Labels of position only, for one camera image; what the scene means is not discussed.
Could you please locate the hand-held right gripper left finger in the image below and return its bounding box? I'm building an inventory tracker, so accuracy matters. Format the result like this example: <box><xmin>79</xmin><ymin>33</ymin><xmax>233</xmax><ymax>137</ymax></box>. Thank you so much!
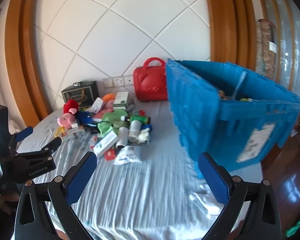
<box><xmin>14</xmin><ymin>151</ymin><xmax>98</xmax><ymax>240</ymax></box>

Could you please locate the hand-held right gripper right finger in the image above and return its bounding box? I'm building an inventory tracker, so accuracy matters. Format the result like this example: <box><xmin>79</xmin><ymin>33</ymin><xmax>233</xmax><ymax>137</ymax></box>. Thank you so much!
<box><xmin>197</xmin><ymin>151</ymin><xmax>283</xmax><ymax>240</ymax></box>

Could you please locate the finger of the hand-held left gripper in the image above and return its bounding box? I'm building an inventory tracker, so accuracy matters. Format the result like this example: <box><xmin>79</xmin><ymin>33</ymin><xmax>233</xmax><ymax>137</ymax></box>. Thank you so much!
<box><xmin>22</xmin><ymin>137</ymin><xmax>62</xmax><ymax>155</ymax></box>
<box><xmin>7</xmin><ymin>127</ymin><xmax>33</xmax><ymax>155</ymax></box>

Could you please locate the long white blue medicine box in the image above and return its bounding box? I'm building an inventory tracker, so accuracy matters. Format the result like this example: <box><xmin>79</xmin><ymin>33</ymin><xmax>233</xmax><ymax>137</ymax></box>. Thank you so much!
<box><xmin>93</xmin><ymin>130</ymin><xmax>119</xmax><ymax>158</ymax></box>

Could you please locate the green plush toy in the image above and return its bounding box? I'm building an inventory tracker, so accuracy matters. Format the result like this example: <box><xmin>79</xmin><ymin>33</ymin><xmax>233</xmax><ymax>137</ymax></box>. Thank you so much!
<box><xmin>97</xmin><ymin>109</ymin><xmax>130</xmax><ymax>133</ymax></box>

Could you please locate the blue plastic crate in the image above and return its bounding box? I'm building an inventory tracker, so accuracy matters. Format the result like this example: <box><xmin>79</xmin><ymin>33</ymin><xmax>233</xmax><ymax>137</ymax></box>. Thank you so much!
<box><xmin>165</xmin><ymin>59</ymin><xmax>300</xmax><ymax>178</ymax></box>

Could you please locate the striped cloth covered desktop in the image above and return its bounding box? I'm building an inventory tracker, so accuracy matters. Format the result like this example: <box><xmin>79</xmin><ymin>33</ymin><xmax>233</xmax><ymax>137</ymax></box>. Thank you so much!
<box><xmin>11</xmin><ymin>100</ymin><xmax>265</xmax><ymax>240</ymax></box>

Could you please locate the small white orange box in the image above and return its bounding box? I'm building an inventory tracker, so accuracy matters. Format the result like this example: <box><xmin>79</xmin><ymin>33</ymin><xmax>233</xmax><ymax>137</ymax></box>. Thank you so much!
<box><xmin>61</xmin><ymin>126</ymin><xmax>86</xmax><ymax>141</ymax></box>

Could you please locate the pink pig plush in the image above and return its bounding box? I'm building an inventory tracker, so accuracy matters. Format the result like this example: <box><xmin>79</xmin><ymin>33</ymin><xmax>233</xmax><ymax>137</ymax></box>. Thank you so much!
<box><xmin>57</xmin><ymin>113</ymin><xmax>78</xmax><ymax>128</ymax></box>

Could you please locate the red plush toy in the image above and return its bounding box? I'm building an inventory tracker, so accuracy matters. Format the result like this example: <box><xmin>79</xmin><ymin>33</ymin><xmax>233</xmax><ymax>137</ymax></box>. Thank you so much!
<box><xmin>63</xmin><ymin>99</ymin><xmax>78</xmax><ymax>114</ymax></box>

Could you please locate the clear plastic packet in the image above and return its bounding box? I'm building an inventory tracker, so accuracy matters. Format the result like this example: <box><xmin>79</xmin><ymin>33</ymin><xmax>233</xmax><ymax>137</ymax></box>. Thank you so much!
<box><xmin>114</xmin><ymin>145</ymin><xmax>142</xmax><ymax>165</ymax></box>

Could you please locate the black gift box gold ribbon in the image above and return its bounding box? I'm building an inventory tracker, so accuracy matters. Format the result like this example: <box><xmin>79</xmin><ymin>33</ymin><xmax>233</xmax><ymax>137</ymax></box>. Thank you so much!
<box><xmin>61</xmin><ymin>80</ymin><xmax>100</xmax><ymax>108</ymax></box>

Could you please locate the pink tissue packet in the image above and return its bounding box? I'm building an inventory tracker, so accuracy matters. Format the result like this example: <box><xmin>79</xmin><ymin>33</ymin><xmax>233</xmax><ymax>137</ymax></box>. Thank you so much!
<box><xmin>92</xmin><ymin>111</ymin><xmax>108</xmax><ymax>120</ymax></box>

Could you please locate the white plastic bottle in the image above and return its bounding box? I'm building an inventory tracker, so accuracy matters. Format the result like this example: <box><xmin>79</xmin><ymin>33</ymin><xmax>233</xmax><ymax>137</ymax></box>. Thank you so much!
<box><xmin>115</xmin><ymin>127</ymin><xmax>129</xmax><ymax>150</ymax></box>
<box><xmin>129</xmin><ymin>120</ymin><xmax>142</xmax><ymax>143</ymax></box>

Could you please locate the white blister packet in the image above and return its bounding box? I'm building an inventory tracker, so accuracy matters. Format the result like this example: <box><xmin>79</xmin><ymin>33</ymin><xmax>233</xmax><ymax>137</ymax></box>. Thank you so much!
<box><xmin>91</xmin><ymin>97</ymin><xmax>103</xmax><ymax>113</ymax></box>

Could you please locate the orange-haired doll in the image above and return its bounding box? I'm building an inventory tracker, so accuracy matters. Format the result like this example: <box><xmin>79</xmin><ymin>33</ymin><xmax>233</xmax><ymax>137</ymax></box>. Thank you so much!
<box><xmin>101</xmin><ymin>93</ymin><xmax>115</xmax><ymax>113</ymax></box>

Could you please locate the small white plush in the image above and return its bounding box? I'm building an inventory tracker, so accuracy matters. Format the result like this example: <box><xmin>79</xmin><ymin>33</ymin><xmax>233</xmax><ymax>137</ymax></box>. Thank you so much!
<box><xmin>137</xmin><ymin>128</ymin><xmax>150</xmax><ymax>144</ymax></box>

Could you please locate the amber bottle green label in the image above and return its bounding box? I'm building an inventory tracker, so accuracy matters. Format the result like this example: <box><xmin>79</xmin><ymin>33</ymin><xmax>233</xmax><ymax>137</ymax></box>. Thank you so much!
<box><xmin>121</xmin><ymin>115</ymin><xmax>151</xmax><ymax>124</ymax></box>

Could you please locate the white green carton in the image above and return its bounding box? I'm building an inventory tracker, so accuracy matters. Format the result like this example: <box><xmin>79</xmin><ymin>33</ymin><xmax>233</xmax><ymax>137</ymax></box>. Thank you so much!
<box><xmin>114</xmin><ymin>92</ymin><xmax>129</xmax><ymax>110</ymax></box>

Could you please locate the green floor object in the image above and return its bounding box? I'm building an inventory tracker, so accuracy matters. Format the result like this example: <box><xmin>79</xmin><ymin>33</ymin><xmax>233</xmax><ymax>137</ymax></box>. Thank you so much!
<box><xmin>286</xmin><ymin>219</ymin><xmax>300</xmax><ymax>238</ymax></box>

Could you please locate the red bear-face carry case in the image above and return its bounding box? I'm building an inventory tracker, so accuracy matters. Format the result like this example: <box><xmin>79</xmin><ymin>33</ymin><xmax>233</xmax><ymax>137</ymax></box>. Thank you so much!
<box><xmin>133</xmin><ymin>57</ymin><xmax>168</xmax><ymax>102</ymax></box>

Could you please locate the rolled patterned carpet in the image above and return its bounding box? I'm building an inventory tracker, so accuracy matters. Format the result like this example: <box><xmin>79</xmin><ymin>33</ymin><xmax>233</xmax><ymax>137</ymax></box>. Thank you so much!
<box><xmin>256</xmin><ymin>19</ymin><xmax>278</xmax><ymax>75</ymax></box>

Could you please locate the wooden slat glass partition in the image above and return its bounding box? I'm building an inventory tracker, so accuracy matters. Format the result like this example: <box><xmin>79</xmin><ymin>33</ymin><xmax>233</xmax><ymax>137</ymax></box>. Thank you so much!
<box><xmin>255</xmin><ymin>0</ymin><xmax>300</xmax><ymax>93</ymax></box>

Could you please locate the wooden wall frame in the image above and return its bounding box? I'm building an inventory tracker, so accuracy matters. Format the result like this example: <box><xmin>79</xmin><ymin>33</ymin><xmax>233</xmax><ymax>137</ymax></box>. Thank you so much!
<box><xmin>5</xmin><ymin>0</ymin><xmax>258</xmax><ymax>128</ymax></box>

